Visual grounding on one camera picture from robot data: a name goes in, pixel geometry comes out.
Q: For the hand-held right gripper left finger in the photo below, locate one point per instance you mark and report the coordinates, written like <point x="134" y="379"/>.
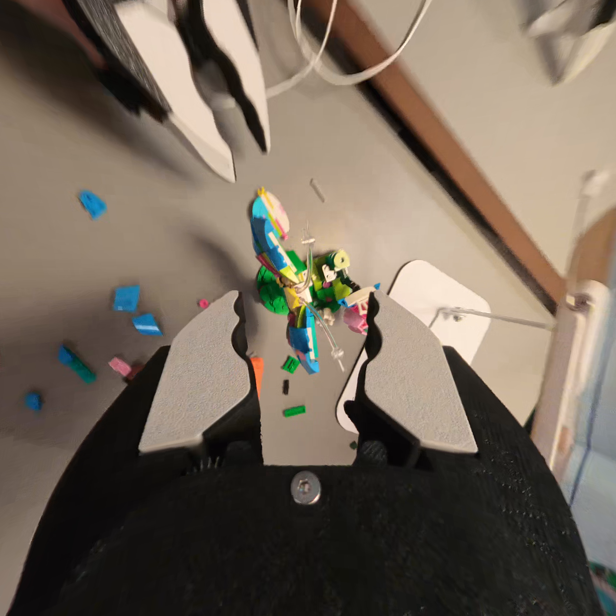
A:
<point x="202" y="380"/>

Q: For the orange brick separator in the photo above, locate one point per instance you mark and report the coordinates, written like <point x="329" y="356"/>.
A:
<point x="257" y="375"/>

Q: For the lego butterfly model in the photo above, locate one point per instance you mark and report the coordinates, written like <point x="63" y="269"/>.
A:
<point x="269" y="240"/>

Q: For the white booklet stand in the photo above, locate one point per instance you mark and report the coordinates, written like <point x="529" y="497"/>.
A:
<point x="433" y="288"/>

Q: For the scattered loose lego bricks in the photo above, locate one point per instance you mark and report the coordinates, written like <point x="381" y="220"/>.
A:
<point x="126" y="298"/>

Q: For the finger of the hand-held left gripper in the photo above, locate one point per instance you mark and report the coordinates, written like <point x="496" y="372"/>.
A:
<point x="173" y="82"/>
<point x="243" y="53"/>

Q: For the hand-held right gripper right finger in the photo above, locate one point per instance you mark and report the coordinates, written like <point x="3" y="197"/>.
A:
<point x="414" y="385"/>

